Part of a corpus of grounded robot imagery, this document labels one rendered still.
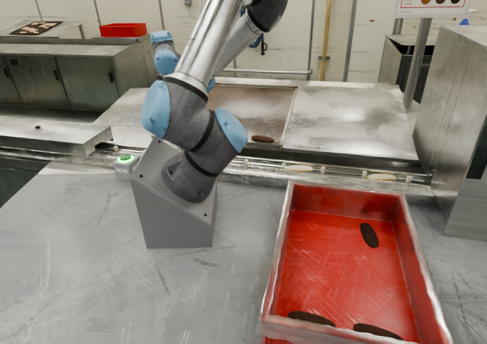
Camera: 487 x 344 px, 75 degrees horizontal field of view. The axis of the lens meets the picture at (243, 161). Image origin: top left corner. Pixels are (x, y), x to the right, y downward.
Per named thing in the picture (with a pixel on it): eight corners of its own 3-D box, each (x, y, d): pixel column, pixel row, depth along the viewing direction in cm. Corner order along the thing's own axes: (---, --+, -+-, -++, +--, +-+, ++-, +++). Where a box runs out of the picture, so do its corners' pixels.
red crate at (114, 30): (100, 36, 423) (98, 26, 417) (114, 32, 453) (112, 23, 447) (135, 36, 414) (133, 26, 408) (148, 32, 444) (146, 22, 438)
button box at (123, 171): (117, 187, 120) (109, 162, 115) (128, 177, 127) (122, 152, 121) (135, 190, 118) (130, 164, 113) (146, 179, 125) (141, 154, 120)
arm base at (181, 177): (200, 212, 84) (222, 187, 80) (153, 177, 81) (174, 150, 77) (211, 185, 98) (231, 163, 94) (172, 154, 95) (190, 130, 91)
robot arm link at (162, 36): (148, 38, 106) (148, 31, 113) (156, 69, 113) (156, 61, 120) (172, 35, 107) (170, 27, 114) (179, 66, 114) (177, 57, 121)
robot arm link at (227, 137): (227, 180, 84) (259, 144, 79) (183, 161, 77) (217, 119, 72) (219, 153, 93) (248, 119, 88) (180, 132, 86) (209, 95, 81)
